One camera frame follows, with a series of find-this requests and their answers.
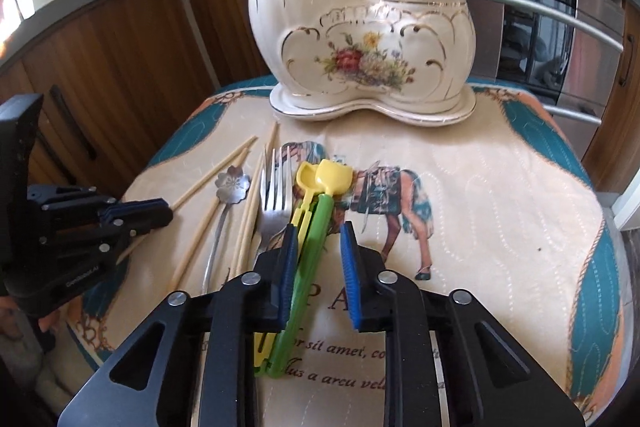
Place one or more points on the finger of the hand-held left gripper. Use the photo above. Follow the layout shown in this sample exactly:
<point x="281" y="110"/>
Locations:
<point x="145" y="208"/>
<point x="142" y="224"/>

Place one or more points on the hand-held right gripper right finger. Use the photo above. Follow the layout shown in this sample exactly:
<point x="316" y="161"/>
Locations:
<point x="351" y="282"/>

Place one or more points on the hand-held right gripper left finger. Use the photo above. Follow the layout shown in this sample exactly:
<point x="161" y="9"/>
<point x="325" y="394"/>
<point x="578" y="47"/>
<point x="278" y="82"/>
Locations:
<point x="286" y="277"/>

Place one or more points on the silver fork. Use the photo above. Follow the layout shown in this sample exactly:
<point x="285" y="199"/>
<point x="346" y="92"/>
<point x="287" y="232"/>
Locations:
<point x="275" y="212"/>

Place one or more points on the silver flower-shaped spoon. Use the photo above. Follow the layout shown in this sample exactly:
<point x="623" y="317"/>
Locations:
<point x="232" y="181"/>

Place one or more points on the yellow toy shovel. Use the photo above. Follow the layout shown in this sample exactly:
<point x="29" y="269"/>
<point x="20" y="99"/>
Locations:
<point x="307" y="177"/>

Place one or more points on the white floral ceramic utensil holder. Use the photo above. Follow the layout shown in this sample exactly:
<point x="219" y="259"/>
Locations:
<point x="350" y="27"/>

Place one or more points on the printed quilted mat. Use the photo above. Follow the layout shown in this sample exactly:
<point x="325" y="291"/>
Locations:
<point x="475" y="232"/>

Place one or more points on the wooden kitchen cabinet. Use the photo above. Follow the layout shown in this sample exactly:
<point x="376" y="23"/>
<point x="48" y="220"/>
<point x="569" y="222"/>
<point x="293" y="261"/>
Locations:
<point x="150" y="47"/>

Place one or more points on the white ceramic saucer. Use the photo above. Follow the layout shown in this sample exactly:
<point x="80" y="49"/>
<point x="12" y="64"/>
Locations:
<point x="370" y="113"/>

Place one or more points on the wooden cabinet side panel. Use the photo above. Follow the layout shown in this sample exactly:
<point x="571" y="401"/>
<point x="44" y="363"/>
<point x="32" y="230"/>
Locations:
<point x="617" y="132"/>

